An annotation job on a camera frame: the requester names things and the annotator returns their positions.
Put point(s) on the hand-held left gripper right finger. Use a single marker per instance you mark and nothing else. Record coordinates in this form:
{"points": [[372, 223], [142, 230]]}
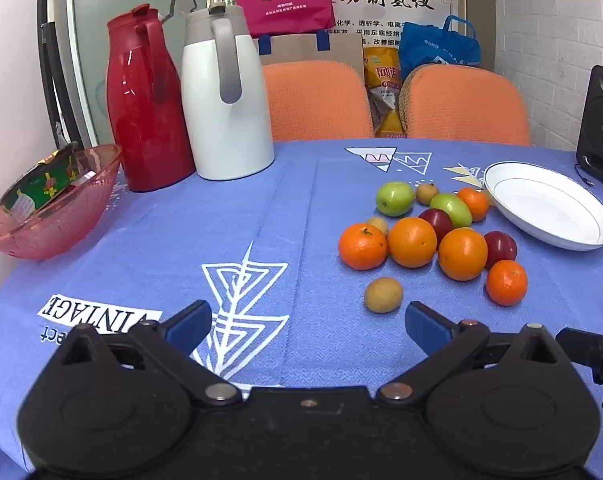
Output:
{"points": [[426, 327]]}

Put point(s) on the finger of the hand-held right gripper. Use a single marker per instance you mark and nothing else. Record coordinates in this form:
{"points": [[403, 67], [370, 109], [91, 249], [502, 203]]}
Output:
{"points": [[581, 347]]}

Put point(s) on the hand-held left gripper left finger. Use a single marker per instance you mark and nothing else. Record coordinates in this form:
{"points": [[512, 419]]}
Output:
{"points": [[191, 325]]}

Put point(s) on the brown longan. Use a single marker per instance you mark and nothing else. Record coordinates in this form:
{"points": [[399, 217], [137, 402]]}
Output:
{"points": [[426, 193], [378, 225], [383, 295]]}

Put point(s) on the large orange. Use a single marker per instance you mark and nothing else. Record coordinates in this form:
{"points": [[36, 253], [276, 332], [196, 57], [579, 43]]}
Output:
{"points": [[412, 241], [463, 253]]}

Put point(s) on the small mandarin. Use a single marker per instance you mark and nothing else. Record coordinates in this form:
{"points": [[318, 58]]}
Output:
{"points": [[506, 282], [362, 246], [474, 203]]}

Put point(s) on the red plum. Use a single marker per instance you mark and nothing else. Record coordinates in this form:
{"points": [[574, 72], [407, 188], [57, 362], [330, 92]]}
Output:
{"points": [[500, 248], [436, 220]]}

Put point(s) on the green jujube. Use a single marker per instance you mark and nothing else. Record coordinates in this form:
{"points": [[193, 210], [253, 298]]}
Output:
{"points": [[395, 198], [451, 209]]}

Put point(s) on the white plate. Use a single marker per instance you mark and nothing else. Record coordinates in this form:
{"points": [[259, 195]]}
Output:
{"points": [[546, 205]]}

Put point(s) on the pink glass bowl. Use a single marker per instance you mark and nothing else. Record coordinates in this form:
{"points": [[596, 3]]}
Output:
{"points": [[56, 230]]}

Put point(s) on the white thermos jug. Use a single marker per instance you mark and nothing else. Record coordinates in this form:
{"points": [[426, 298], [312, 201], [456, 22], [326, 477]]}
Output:
{"points": [[226, 135]]}

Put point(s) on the red thermos jug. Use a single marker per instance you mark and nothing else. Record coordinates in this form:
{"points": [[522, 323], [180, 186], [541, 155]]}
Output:
{"points": [[141, 125]]}

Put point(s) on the green snack packet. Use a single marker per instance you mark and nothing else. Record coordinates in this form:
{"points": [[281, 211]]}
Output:
{"points": [[36, 185]]}

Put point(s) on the orange fabric chair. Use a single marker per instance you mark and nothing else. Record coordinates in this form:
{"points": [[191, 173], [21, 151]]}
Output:
{"points": [[316, 105], [461, 110]]}

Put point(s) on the black speaker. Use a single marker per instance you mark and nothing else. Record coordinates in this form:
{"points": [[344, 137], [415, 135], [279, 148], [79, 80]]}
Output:
{"points": [[601, 125]]}

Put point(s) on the yellow plastic bag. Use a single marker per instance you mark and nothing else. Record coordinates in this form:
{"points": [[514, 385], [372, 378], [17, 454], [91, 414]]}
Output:
{"points": [[384, 75]]}

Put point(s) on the blue tote bag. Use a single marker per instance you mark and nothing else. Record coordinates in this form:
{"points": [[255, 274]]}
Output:
{"points": [[431, 50]]}

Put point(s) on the frosted glass partition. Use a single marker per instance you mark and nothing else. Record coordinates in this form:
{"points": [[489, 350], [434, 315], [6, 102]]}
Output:
{"points": [[91, 35]]}

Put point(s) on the white wall poster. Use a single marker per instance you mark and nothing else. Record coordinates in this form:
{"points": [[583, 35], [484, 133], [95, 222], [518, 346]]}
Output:
{"points": [[381, 0]]}

